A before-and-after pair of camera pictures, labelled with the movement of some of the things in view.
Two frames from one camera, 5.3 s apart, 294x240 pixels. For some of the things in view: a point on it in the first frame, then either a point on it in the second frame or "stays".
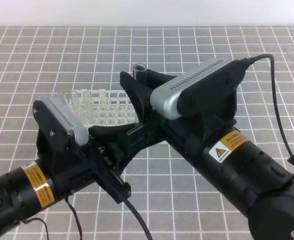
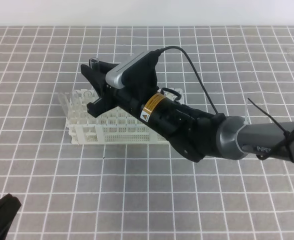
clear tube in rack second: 75,101 stays
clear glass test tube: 140,72 -> 93,64
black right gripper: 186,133 -> 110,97
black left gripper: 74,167 -> 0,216
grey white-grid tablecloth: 26,64 stays
